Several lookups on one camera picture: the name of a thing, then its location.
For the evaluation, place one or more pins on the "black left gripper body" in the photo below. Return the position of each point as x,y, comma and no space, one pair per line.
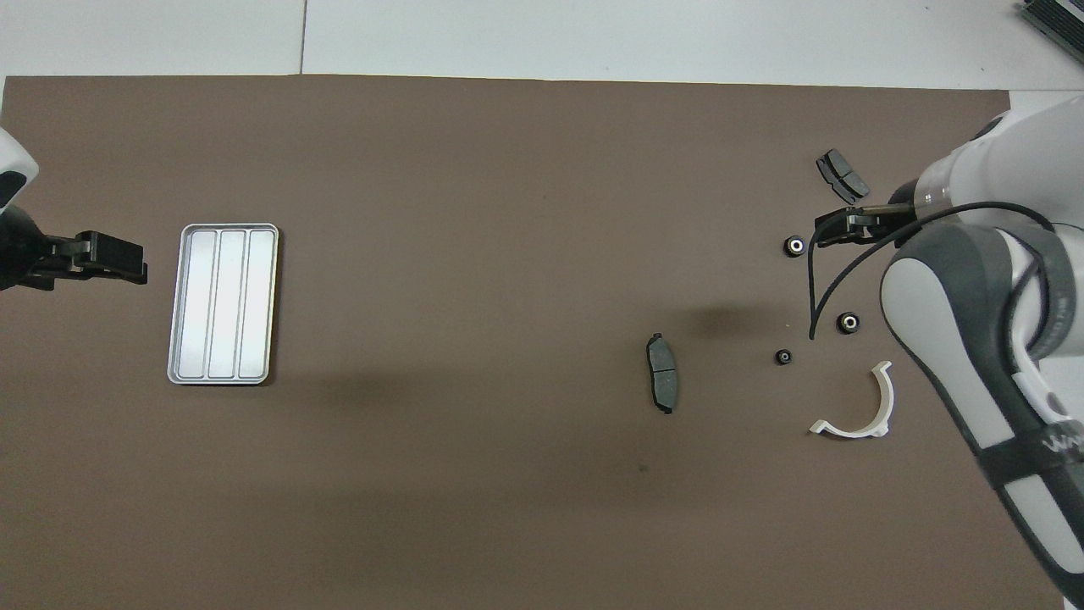
30,254

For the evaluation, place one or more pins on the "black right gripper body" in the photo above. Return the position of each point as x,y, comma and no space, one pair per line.
889,227

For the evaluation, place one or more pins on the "large black bearing gear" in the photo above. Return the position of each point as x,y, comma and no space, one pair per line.
795,246
848,322

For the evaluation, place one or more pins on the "small black bearing gear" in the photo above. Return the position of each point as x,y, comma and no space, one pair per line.
783,357

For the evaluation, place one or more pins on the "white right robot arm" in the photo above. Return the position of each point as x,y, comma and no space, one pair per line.
948,339

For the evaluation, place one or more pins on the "silver metal ribbed tray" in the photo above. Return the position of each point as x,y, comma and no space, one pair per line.
222,305

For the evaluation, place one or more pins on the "short grey brake pad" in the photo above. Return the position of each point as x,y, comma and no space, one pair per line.
843,176

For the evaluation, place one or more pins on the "long grey brake pad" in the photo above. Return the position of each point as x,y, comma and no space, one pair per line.
662,373

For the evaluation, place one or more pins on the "dark ribbed metal device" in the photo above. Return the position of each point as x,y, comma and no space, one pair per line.
1059,21

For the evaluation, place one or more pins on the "brown paper table mat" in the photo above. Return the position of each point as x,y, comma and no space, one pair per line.
508,169

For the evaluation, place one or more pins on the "white curved plastic bracket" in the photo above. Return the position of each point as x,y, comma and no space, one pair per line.
851,432

